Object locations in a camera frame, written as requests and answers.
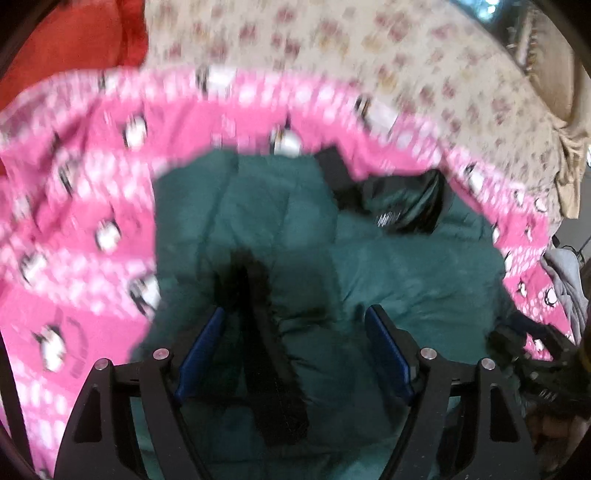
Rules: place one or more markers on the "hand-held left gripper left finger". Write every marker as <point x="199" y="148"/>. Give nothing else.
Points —
<point x="198" y="360"/>

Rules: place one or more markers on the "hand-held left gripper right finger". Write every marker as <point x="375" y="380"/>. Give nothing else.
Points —
<point x="390" y="355"/>

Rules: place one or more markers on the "dark green puffer jacket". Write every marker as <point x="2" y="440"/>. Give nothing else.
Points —
<point x="286" y="221"/>

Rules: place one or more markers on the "grey cloth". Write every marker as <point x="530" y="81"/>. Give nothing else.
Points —
<point x="570" y="286"/>

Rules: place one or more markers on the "pink penguin print blanket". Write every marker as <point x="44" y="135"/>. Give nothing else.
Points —
<point x="74" y="194"/>

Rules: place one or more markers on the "beige curtain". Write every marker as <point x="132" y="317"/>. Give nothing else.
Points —
<point x="558" y="92"/>

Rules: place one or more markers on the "floral bed sheet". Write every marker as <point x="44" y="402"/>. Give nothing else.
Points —
<point x="369" y="55"/>

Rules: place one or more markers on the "red heart-shaped ruffled cushion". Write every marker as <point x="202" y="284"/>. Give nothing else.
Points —
<point x="60" y="50"/>

